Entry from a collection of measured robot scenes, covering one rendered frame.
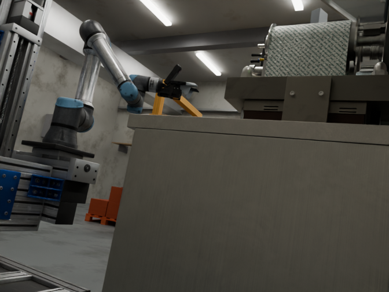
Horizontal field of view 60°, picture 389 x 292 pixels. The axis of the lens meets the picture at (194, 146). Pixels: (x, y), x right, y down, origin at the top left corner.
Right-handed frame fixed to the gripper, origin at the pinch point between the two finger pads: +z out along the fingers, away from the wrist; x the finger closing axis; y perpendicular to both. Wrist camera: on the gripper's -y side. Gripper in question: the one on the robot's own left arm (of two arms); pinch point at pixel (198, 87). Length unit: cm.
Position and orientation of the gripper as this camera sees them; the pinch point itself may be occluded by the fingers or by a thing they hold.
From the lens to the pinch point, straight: 169.1
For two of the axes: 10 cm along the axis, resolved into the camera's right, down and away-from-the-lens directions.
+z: 9.8, 1.6, -0.6
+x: -0.6, -0.3, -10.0
